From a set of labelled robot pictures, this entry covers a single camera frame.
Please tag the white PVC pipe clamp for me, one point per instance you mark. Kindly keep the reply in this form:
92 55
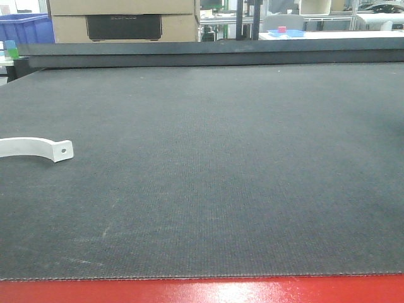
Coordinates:
56 151

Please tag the blue tray with pink cube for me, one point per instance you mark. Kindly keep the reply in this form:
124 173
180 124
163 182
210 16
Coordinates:
284 32

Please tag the large cardboard box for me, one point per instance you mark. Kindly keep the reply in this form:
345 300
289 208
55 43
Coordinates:
124 21

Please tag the blue storage crate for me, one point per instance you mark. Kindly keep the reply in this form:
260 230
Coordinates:
27 28

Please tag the dark raised table rail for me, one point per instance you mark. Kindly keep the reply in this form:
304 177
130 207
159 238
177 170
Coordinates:
227 53

